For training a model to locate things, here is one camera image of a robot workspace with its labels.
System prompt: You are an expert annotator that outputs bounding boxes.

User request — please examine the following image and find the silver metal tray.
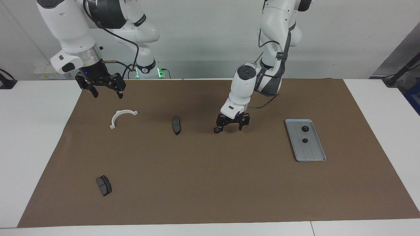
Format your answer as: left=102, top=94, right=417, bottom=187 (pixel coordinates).
left=285, top=119, right=327, bottom=162

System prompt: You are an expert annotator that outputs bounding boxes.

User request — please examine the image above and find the brown table mat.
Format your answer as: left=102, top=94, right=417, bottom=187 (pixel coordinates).
left=17, top=78, right=420, bottom=228

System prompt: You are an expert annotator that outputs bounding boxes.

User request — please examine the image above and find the black clamp base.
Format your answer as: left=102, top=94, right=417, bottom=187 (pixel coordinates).
left=0, top=68, right=18, bottom=89

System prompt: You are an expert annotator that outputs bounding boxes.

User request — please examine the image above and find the short dark grey brake pad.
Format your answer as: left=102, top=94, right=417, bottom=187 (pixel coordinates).
left=95, top=175, right=113, bottom=197

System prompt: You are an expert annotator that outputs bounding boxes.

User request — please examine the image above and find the black stand with pole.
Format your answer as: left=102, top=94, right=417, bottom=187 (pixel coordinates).
left=382, top=52, right=420, bottom=87

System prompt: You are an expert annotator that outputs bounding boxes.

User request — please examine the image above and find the blue crate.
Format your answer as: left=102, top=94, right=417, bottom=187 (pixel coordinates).
left=404, top=82, right=420, bottom=116

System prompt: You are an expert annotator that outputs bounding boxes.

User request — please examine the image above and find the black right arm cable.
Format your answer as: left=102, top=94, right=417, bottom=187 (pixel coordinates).
left=84, top=0, right=140, bottom=79

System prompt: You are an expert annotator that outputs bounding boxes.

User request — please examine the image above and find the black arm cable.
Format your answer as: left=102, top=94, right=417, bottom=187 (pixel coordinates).
left=84, top=0, right=140, bottom=79
left=248, top=20, right=292, bottom=109

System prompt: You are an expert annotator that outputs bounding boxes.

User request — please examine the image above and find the white curved plastic bracket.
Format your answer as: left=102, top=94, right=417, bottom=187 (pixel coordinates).
left=109, top=110, right=138, bottom=129

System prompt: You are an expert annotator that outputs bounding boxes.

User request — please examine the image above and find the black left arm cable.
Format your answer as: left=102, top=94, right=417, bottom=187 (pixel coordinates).
left=248, top=20, right=292, bottom=109

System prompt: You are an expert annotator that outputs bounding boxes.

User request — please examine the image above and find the white wall socket box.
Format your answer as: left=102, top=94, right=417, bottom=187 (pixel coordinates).
left=34, top=64, right=63, bottom=80

